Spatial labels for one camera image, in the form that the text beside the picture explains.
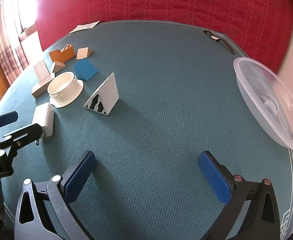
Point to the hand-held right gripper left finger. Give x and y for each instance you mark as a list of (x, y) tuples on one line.
[(80, 177)]

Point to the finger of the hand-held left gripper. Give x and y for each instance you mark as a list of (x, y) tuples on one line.
[(26, 131), (6, 119)]

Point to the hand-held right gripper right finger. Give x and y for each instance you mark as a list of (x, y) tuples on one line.
[(214, 180)]

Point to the white plug charger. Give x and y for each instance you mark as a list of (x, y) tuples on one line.
[(45, 115)]

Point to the brown wood block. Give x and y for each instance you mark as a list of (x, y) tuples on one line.
[(40, 88)]

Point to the pale grey triangular prism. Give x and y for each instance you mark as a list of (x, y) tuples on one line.
[(42, 70)]

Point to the white ribbed cup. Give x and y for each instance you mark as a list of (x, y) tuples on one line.
[(72, 90)]

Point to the tan wood triangle block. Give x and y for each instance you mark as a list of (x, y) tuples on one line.
[(57, 67)]

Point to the blue wedge block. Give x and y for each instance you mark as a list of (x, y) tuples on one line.
[(85, 68)]

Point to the white black-patterned triangular prism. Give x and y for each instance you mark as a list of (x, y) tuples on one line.
[(106, 92)]

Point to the light wood wedge block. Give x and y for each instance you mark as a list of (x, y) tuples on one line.
[(82, 53)]

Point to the clear plastic bowl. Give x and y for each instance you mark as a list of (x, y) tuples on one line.
[(261, 92)]

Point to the pink patterned curtain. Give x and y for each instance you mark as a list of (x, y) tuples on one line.
[(9, 42)]

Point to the orange wedge block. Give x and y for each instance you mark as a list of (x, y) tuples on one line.
[(54, 55)]

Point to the orange triangle-ended block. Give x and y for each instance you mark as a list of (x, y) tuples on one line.
[(67, 54)]

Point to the teal table mat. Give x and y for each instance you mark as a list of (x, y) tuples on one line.
[(161, 92)]

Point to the bright window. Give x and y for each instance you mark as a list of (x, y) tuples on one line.
[(29, 12)]

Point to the white paper slip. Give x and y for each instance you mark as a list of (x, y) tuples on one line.
[(85, 26)]

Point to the red quilted blanket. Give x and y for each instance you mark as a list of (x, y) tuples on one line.
[(161, 0)]

